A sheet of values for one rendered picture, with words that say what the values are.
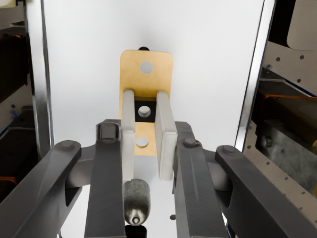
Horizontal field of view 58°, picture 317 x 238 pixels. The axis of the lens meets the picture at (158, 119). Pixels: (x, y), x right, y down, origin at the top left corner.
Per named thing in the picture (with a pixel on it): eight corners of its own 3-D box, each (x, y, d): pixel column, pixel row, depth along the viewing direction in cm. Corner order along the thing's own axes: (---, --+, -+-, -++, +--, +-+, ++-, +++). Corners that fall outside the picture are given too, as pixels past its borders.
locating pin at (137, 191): (148, 193, 35) (151, 234, 29) (121, 193, 35) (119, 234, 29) (150, 171, 34) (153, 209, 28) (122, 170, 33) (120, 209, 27)
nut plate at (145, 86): (163, 154, 24) (165, 162, 23) (118, 153, 23) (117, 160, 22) (173, 52, 20) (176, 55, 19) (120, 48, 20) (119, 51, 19)
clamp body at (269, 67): (265, 91, 62) (405, 192, 30) (212, 88, 61) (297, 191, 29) (272, 61, 59) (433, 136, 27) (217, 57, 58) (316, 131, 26)
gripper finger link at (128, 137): (133, 182, 15) (119, 181, 15) (132, 127, 22) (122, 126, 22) (135, 131, 14) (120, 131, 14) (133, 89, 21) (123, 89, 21)
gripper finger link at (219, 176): (179, 163, 13) (243, 166, 13) (170, 120, 18) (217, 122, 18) (176, 190, 14) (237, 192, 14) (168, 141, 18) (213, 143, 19)
